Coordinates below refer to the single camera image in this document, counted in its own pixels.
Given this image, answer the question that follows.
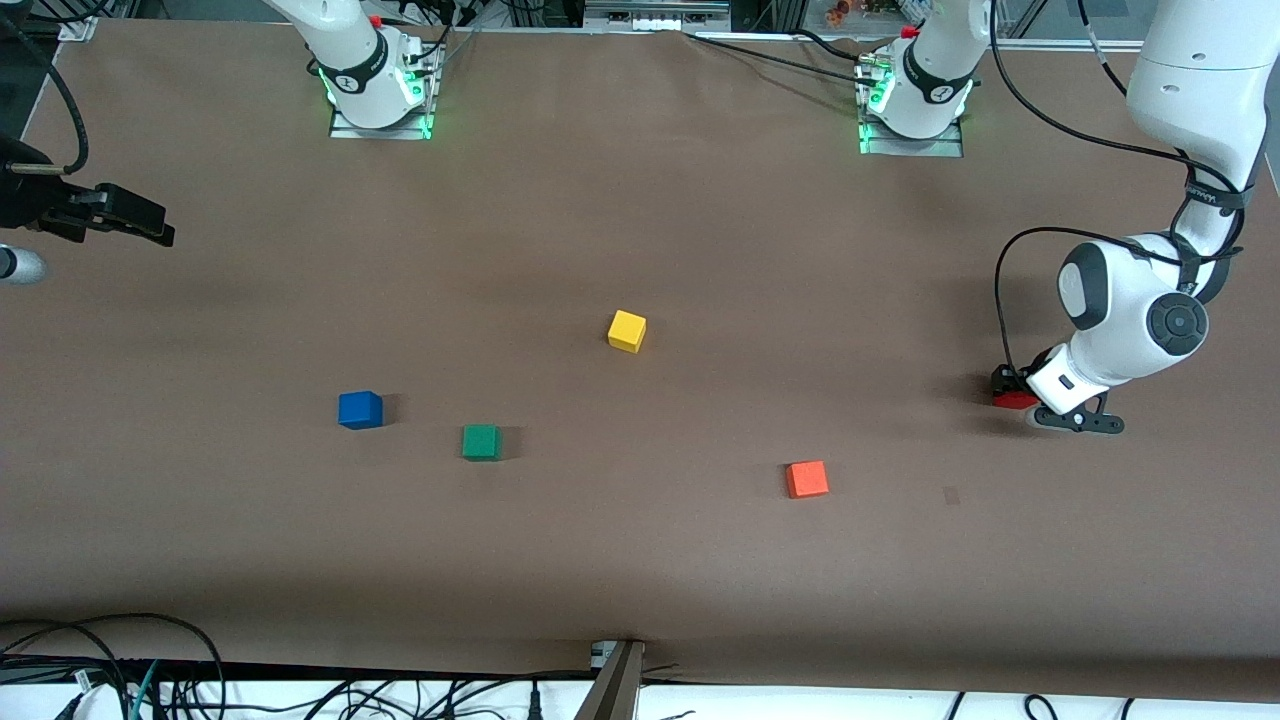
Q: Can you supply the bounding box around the black looping floor cable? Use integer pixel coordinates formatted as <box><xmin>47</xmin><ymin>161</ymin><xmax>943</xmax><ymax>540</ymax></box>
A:
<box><xmin>0</xmin><ymin>613</ymin><xmax>226</xmax><ymax>720</ymax></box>

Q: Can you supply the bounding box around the grey metal post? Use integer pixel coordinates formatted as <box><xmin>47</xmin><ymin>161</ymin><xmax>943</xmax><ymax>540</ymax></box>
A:
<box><xmin>575</xmin><ymin>640</ymin><xmax>646</xmax><ymax>720</ymax></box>

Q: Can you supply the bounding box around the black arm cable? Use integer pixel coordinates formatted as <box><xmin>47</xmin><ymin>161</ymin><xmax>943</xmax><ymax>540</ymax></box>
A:
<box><xmin>985</xmin><ymin>0</ymin><xmax>1251</xmax><ymax>376</ymax></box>
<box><xmin>0</xmin><ymin>12</ymin><xmax>91</xmax><ymax>177</ymax></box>

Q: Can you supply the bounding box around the aluminium frame rail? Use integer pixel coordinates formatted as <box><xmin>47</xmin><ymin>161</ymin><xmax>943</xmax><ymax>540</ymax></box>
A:
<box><xmin>985</xmin><ymin>38</ymin><xmax>1143</xmax><ymax>53</ymax></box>

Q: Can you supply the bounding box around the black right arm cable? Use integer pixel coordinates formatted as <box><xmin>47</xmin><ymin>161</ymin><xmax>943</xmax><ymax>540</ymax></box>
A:
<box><xmin>0</xmin><ymin>12</ymin><xmax>91</xmax><ymax>177</ymax></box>

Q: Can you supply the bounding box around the teal cable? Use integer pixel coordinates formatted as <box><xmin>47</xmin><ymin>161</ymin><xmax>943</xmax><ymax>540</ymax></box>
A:
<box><xmin>128</xmin><ymin>660</ymin><xmax>161</xmax><ymax>720</ymax></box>

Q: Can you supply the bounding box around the grey power strip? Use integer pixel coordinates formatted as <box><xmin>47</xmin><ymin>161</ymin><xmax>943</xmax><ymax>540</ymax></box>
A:
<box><xmin>585</xmin><ymin>0</ymin><xmax>731</xmax><ymax>31</ymax></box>

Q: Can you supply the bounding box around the long black table cable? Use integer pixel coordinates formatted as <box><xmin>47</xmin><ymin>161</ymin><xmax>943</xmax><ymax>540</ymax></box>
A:
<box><xmin>685</xmin><ymin>33</ymin><xmax>881</xmax><ymax>89</ymax></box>

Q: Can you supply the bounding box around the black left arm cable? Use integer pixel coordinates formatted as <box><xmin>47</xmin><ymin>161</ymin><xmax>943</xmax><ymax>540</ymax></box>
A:
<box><xmin>985</xmin><ymin>0</ymin><xmax>1251</xmax><ymax>376</ymax></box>

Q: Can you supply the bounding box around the short black table cable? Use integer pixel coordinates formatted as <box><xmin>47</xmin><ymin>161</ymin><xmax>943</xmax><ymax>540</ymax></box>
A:
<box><xmin>795</xmin><ymin>28</ymin><xmax>871</xmax><ymax>63</ymax></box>

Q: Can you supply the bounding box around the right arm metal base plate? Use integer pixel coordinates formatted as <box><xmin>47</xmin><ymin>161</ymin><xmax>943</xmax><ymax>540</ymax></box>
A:
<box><xmin>330</xmin><ymin>45</ymin><xmax>441</xmax><ymax>141</ymax></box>

